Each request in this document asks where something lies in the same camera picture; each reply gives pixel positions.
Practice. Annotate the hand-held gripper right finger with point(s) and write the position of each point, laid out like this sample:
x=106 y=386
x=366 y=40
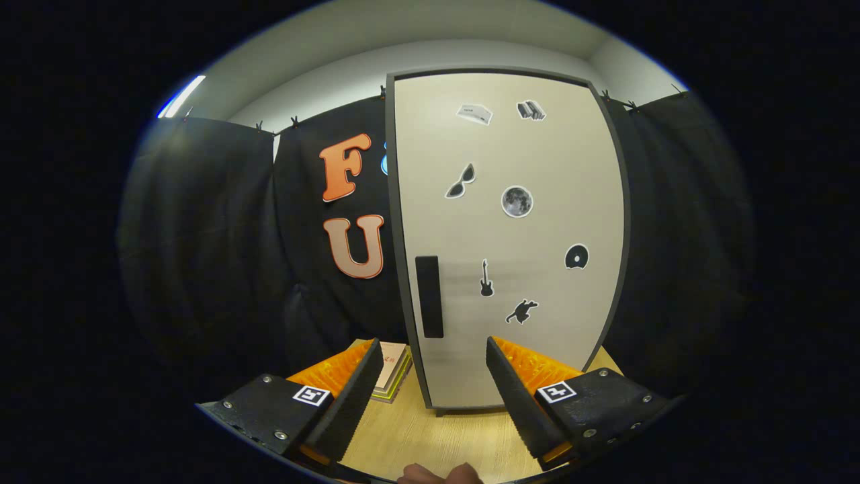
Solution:
x=516 y=403

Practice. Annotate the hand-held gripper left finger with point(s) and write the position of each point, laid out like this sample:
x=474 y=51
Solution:
x=349 y=410

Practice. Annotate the row of black cloth clips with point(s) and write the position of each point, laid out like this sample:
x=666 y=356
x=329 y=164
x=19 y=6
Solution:
x=293 y=122

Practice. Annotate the dark grey shoe cabinet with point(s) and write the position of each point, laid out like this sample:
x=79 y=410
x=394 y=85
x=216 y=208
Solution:
x=391 y=175

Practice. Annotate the ceiling light panel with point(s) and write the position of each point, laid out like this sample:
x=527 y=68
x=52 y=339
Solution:
x=183 y=96

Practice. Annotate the yellow-edged book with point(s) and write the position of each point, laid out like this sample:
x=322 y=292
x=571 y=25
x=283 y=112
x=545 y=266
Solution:
x=402 y=390

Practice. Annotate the black backdrop cloth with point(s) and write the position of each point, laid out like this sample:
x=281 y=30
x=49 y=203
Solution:
x=201 y=235

